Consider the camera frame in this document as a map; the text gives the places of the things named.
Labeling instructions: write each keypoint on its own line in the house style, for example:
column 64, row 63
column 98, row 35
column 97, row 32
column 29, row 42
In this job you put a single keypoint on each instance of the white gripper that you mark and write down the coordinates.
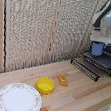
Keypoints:
column 106, row 36

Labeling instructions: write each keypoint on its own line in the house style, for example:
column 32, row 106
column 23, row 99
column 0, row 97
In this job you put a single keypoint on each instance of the blue cup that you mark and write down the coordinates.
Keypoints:
column 97, row 49

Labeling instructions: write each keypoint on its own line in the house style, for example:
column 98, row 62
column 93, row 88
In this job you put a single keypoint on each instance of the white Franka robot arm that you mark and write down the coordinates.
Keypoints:
column 109, row 17

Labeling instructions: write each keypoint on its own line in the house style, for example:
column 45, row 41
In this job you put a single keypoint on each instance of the orange rectangular block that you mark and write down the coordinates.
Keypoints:
column 62, row 80

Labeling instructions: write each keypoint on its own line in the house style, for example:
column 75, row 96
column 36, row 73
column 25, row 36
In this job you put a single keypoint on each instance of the yellow plastic bowl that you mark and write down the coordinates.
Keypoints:
column 45, row 85

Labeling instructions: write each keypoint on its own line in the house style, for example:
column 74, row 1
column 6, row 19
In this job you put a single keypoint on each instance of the white floral rim plate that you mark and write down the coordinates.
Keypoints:
column 18, row 100

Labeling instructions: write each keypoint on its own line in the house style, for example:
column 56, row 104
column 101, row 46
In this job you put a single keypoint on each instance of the woven screen with wooden frame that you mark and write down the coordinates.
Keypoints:
column 32, row 24

